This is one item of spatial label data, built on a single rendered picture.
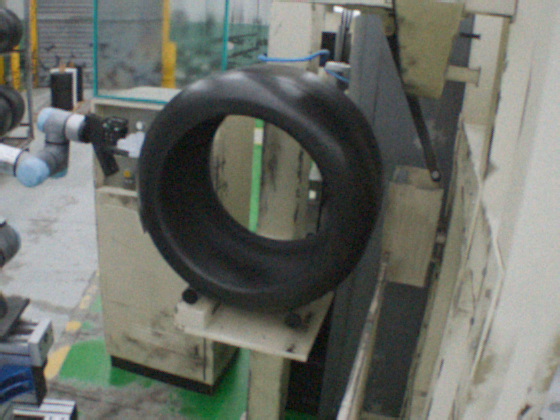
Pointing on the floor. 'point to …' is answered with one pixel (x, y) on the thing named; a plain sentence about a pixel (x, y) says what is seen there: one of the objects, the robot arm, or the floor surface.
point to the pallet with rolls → (66, 91)
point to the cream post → (282, 188)
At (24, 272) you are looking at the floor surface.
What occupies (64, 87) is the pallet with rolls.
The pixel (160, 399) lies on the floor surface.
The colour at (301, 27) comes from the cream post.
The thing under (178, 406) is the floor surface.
